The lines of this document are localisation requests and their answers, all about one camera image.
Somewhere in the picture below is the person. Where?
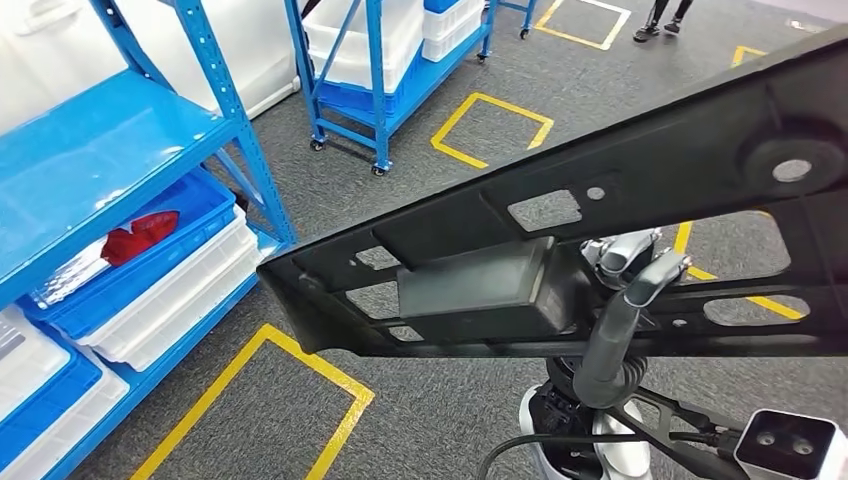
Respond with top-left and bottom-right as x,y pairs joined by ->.
632,0 -> 694,44

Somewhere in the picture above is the blue plastic bin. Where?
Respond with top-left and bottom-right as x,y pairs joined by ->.
317,46 -> 425,119
19,168 -> 238,340
0,351 -> 104,472

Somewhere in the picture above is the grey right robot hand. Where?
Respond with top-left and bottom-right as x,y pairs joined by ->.
572,228 -> 694,410

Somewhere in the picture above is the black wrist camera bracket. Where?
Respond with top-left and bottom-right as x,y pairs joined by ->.
609,387 -> 750,480

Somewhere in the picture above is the black plastic frame part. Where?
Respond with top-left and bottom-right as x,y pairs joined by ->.
256,26 -> 848,359

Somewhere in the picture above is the black camera cable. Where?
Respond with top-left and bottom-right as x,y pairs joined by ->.
475,430 -> 737,480

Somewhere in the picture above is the clear plastic bag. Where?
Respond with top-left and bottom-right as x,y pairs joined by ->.
29,238 -> 111,309

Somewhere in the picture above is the yellow floor tape square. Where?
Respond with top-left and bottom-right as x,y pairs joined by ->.
731,44 -> 770,68
672,221 -> 806,323
430,92 -> 554,170
132,323 -> 376,480
535,0 -> 632,51

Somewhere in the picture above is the blue metal shelf rack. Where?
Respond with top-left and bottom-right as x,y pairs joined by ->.
0,0 -> 299,480

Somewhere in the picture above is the blue rack on casters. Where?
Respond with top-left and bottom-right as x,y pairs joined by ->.
284,0 -> 539,177

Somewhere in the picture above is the white car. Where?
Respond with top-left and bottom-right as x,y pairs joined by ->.
0,0 -> 303,137

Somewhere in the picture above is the red plastic part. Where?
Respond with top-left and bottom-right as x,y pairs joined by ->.
100,210 -> 180,268

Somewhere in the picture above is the large white plastic bin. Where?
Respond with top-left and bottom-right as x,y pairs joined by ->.
301,0 -> 425,94

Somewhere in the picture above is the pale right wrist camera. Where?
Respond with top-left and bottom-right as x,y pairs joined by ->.
733,409 -> 848,480

